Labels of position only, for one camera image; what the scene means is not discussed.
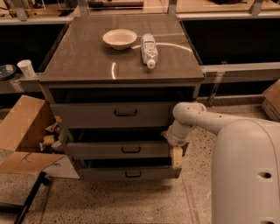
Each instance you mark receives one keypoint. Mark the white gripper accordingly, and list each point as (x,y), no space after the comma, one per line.
(177,140)

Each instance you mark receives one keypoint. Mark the grey drawer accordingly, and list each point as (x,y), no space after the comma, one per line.
(128,173)
(114,115)
(118,150)

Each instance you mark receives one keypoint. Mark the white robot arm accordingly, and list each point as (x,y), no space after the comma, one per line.
(245,163)

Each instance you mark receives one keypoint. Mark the grey top drawer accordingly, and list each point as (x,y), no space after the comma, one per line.
(114,115)

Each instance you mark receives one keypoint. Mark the grey bottom drawer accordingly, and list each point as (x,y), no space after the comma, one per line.
(128,173)

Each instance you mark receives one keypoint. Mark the grey drawer cabinet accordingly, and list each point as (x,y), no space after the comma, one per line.
(84,69)

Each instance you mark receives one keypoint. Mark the open cardboard box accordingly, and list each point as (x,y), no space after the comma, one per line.
(21,132)

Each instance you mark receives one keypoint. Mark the clear plastic bottle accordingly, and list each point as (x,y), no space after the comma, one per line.
(149,50)

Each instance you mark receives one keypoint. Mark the cardboard box at right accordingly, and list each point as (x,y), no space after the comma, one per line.
(271,102)

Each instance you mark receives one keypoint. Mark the white ceramic bowl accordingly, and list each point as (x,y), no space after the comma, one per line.
(119,39)

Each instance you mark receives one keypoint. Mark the black metal stand leg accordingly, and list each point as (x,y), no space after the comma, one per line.
(21,210)

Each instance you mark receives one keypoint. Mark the white paper cup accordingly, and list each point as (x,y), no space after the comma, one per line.
(26,67)

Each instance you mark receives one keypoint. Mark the dark round dish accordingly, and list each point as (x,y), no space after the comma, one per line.
(7,72)

